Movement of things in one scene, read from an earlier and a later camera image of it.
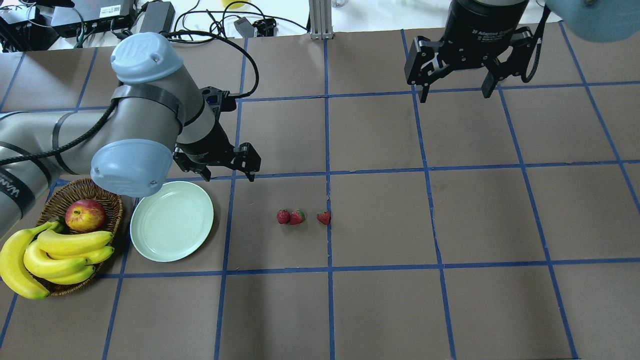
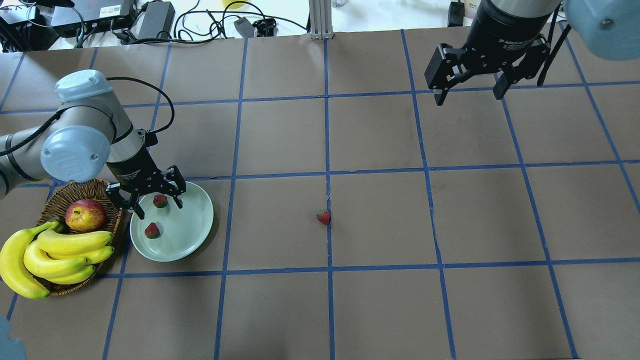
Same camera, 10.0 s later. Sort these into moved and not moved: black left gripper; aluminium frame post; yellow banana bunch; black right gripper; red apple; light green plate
Moved: black left gripper; black right gripper
Not moved: light green plate; aluminium frame post; red apple; yellow banana bunch
